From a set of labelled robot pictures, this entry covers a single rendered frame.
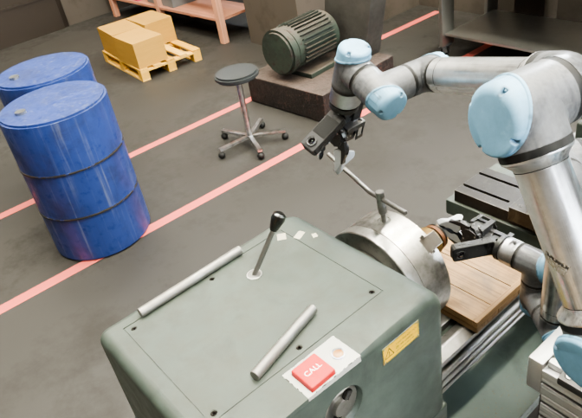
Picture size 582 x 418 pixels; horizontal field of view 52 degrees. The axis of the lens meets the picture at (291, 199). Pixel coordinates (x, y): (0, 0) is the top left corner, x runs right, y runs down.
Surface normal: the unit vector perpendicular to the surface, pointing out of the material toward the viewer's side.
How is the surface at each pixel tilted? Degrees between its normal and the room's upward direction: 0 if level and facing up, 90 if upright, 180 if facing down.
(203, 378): 0
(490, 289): 0
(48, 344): 0
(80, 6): 90
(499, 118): 83
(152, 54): 90
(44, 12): 90
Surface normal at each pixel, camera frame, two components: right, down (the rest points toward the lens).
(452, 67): -0.79, -0.35
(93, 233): 0.27, 0.50
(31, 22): 0.63, 0.35
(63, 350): -0.15, -0.82
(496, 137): -0.89, 0.26
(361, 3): -0.71, 0.48
